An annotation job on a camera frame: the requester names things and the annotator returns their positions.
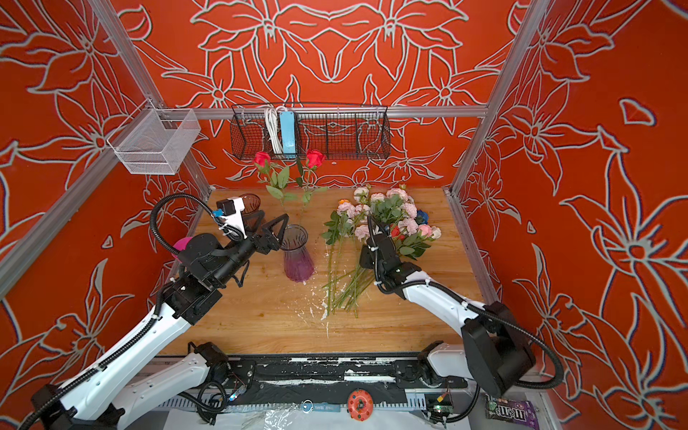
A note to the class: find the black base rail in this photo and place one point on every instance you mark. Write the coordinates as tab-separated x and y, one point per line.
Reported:
391	378

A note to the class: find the brown ribbed glass vase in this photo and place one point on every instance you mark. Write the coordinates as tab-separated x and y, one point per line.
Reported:
252	203

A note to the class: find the white mesh wall basket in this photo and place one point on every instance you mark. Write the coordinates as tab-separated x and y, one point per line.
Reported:
152	141

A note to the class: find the purple candy bag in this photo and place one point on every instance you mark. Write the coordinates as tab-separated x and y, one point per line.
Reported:
522	413

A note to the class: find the purple ribbed glass vase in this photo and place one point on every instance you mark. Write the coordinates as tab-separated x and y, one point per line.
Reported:
298	263

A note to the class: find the blue flower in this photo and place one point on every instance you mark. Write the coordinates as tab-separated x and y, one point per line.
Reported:
422	218

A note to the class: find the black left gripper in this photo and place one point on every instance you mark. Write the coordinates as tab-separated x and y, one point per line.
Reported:
264	246

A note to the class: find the light blue box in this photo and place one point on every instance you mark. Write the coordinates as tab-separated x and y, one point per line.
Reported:
288	133

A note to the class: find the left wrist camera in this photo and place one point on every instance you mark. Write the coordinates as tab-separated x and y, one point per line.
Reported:
229	217

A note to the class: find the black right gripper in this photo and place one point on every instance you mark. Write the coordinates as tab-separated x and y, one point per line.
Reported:
365	253

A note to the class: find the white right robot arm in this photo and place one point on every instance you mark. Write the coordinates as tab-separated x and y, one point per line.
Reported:
496	352

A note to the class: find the pile of pink flowers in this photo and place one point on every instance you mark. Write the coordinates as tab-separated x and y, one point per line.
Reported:
394	213

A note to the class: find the red rose stem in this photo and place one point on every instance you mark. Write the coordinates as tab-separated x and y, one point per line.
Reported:
307	179
275	177

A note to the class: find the black wire wall basket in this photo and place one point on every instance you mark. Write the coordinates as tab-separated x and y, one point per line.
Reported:
339	131

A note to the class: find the magenta plastic goblet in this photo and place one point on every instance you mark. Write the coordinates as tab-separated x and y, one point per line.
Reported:
182	243

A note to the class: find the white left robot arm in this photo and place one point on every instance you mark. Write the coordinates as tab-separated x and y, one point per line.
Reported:
103	396

